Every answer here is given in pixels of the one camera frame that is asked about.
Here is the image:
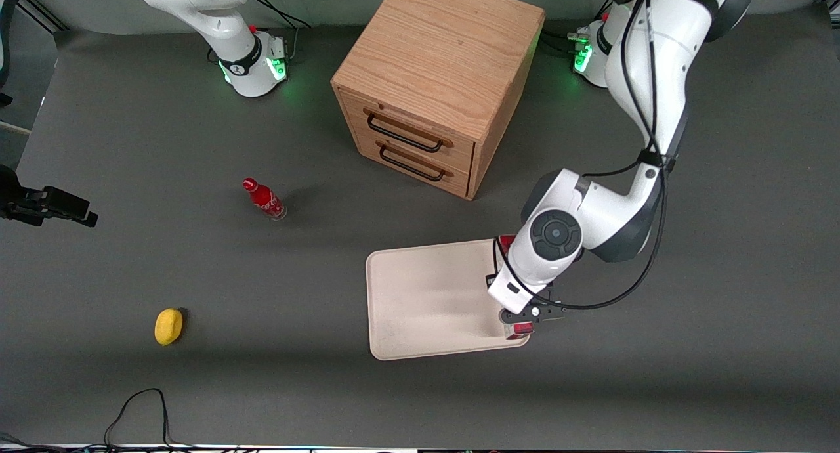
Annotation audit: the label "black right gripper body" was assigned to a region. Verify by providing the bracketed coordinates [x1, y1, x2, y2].
[0, 165, 99, 228]

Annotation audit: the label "cream rectangular tray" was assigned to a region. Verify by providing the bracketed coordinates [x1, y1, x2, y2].
[366, 238, 532, 362]

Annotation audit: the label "yellow lemon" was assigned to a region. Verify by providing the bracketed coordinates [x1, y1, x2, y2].
[154, 307, 186, 346]

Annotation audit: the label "red cola bottle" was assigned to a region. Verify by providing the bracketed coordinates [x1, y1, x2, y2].
[242, 177, 288, 221]

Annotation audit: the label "wooden drawer cabinet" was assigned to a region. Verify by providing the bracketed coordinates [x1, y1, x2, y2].
[331, 0, 545, 201]

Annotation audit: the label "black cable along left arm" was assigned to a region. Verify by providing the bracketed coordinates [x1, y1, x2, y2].
[492, 0, 670, 311]

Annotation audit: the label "wooden drawer with black handle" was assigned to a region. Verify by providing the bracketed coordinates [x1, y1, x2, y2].
[354, 125, 472, 199]
[338, 89, 476, 173]

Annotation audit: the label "thin black cable loop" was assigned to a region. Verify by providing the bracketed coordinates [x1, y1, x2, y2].
[104, 388, 177, 451]

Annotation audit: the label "black cables at left arm base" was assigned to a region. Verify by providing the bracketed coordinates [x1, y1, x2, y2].
[538, 10, 591, 54]

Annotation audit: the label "black cables at arm base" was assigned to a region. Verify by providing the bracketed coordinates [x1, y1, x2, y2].
[251, 0, 312, 60]
[538, 10, 591, 54]

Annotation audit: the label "black cables at right arm base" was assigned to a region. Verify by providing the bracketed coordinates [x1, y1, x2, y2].
[251, 0, 312, 60]

